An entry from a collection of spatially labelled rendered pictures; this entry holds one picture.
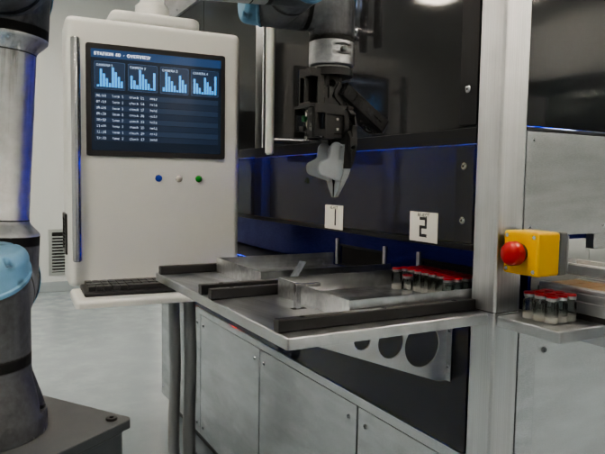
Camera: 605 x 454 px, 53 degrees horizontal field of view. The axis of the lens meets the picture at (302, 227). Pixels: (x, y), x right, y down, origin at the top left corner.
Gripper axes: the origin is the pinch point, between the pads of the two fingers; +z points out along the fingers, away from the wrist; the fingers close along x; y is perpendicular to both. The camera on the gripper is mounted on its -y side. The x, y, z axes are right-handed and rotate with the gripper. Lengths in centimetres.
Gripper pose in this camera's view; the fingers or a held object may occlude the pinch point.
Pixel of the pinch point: (338, 189)
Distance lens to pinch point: 104.9
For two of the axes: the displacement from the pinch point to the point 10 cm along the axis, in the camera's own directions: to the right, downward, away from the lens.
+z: -0.2, 10.0, 0.6
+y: -8.7, 0.1, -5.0
